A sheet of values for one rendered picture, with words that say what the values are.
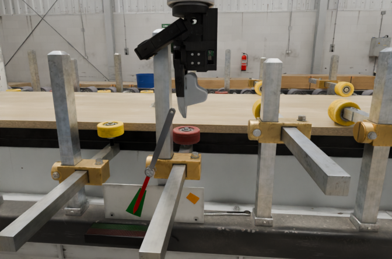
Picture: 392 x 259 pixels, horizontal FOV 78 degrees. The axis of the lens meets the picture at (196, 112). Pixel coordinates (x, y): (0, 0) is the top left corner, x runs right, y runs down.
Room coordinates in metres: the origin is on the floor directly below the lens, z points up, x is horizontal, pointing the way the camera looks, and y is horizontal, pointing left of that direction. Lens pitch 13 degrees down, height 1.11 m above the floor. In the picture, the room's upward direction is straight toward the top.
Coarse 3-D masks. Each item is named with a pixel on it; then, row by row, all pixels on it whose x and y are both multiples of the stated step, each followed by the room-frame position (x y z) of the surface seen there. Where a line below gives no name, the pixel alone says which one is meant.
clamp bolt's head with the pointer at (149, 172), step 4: (148, 172) 0.53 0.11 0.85; (152, 172) 0.53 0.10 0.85; (148, 180) 0.55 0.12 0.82; (144, 184) 0.55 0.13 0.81; (144, 188) 0.55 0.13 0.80; (140, 192) 0.55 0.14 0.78; (140, 196) 0.55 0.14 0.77; (136, 200) 0.55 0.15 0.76; (140, 200) 0.55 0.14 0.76; (136, 204) 0.55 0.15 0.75; (136, 208) 0.55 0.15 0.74
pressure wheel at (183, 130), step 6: (186, 126) 0.72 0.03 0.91; (174, 132) 0.67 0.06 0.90; (180, 132) 0.66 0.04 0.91; (186, 132) 0.65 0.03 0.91; (192, 132) 0.66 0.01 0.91; (198, 132) 0.67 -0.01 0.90; (174, 138) 0.67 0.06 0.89; (180, 138) 0.65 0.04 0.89; (186, 138) 0.65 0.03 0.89; (192, 138) 0.65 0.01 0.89; (198, 138) 0.67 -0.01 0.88; (180, 144) 0.65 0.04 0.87; (186, 144) 0.65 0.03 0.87
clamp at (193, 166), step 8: (160, 160) 0.55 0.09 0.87; (168, 160) 0.55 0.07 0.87; (176, 160) 0.55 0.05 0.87; (184, 160) 0.55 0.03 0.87; (192, 160) 0.55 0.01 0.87; (200, 160) 0.55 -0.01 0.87; (160, 168) 0.55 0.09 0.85; (168, 168) 0.55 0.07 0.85; (192, 168) 0.54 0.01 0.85; (200, 168) 0.55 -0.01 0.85; (160, 176) 0.55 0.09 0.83; (168, 176) 0.55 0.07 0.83; (192, 176) 0.54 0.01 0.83; (200, 176) 0.55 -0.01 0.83
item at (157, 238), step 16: (192, 144) 0.70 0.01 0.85; (176, 176) 0.49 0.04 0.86; (176, 192) 0.42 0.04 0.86; (160, 208) 0.37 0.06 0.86; (176, 208) 0.40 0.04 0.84; (160, 224) 0.33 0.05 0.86; (144, 240) 0.30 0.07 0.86; (160, 240) 0.30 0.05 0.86; (144, 256) 0.28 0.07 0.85; (160, 256) 0.27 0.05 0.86
